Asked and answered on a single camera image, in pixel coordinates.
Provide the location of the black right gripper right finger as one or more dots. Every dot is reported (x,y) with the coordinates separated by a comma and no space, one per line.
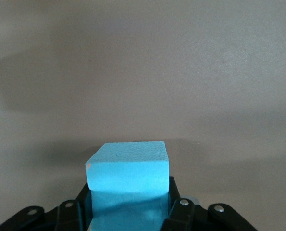
(186,216)

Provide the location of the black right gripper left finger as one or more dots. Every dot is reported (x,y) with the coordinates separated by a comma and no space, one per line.
(65,216)

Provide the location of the light blue foam block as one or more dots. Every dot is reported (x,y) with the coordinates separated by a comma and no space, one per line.
(128,173)

